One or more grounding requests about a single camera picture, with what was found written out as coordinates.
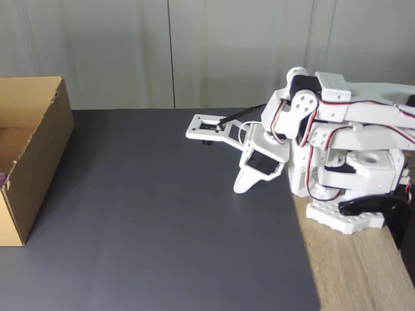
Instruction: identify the black table clamp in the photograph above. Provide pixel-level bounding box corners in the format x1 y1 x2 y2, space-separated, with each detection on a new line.
338 194 412 252

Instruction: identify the brown cardboard box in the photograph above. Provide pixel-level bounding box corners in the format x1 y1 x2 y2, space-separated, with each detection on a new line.
0 76 77 247

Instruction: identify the black camera cable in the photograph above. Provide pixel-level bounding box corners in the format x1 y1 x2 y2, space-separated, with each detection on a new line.
217 104 268 130

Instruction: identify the dark grey table mat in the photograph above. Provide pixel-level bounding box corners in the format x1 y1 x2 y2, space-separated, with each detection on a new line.
0 108 322 311

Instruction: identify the white gripper camera mount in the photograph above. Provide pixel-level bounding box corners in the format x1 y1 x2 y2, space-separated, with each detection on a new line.
185 113 253 153

